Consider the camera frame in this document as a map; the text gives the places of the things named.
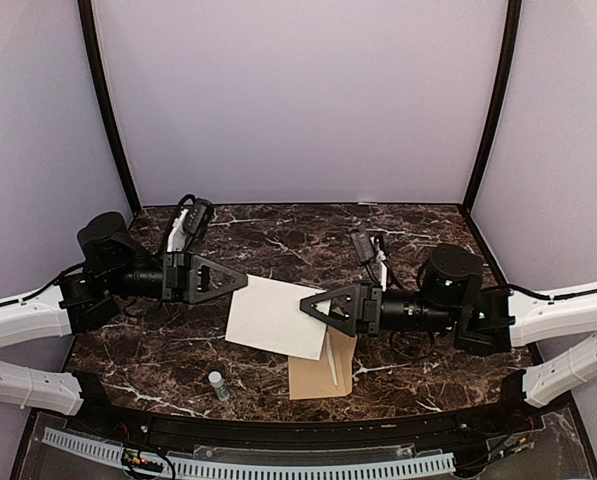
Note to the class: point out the white letter paper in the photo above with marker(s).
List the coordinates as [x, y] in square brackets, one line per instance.
[331, 358]

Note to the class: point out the black front frame rail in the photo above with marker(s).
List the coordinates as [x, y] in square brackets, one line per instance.
[466, 428]

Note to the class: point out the beige lined stationery sheet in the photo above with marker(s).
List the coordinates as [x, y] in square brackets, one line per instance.
[266, 315]

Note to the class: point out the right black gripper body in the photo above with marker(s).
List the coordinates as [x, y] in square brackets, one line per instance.
[370, 309]

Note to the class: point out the right black corner post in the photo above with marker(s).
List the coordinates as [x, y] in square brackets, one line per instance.
[504, 66]

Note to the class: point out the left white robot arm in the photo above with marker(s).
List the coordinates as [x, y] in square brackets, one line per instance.
[83, 298]

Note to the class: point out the small white-capped glue bottle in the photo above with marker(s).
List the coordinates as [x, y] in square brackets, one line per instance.
[217, 382]

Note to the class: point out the brown kraft envelope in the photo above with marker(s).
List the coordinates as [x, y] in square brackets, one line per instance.
[311, 379]

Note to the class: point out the left black corner post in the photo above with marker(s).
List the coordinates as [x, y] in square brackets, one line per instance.
[106, 109]

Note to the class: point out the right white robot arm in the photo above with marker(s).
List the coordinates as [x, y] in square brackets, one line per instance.
[450, 298]

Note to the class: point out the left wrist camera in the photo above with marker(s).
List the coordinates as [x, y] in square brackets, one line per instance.
[190, 223]

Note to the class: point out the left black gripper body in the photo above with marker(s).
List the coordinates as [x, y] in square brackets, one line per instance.
[175, 276]

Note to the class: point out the white slotted cable duct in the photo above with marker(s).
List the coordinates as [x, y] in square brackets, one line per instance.
[212, 462]

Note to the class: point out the black corner post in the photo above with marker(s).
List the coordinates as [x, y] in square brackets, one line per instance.
[504, 66]
[106, 109]

